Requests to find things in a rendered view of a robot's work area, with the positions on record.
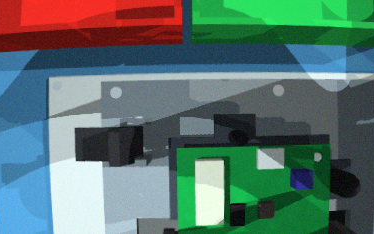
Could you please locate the green circuit board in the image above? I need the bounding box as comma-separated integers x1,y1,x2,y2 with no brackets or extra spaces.
177,144,330,234

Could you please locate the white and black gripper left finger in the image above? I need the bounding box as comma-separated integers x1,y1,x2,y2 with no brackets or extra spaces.
163,228,178,234

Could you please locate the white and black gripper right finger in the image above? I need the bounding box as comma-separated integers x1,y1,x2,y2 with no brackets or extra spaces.
328,220,357,234

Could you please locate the green bin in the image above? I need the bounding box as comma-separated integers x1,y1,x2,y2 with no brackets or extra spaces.
190,0,374,47

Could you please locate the red open-top bin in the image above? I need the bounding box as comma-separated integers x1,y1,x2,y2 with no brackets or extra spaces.
0,0,183,52

